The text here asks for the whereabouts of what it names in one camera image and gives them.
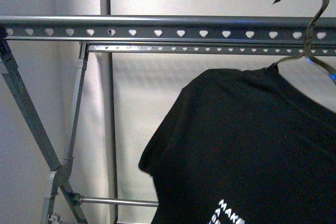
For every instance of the front perforated top rail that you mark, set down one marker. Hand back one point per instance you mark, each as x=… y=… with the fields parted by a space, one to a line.
x=190 y=29

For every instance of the grey vertical pole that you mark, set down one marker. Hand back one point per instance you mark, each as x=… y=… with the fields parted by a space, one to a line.
x=106 y=67

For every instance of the upper chrome cross rod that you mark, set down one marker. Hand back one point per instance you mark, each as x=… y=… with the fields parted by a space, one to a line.
x=124 y=202

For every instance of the metal clothes hanger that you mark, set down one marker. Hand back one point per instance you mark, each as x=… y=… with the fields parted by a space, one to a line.
x=308 y=43

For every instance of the rear perforated top rail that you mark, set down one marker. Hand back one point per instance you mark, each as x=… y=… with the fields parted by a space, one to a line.
x=212 y=50

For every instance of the black printed t-shirt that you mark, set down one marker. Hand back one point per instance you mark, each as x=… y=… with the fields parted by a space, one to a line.
x=243 y=147

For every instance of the perforated rail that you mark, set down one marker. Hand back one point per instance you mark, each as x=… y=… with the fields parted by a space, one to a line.
x=190 y=29
x=212 y=50

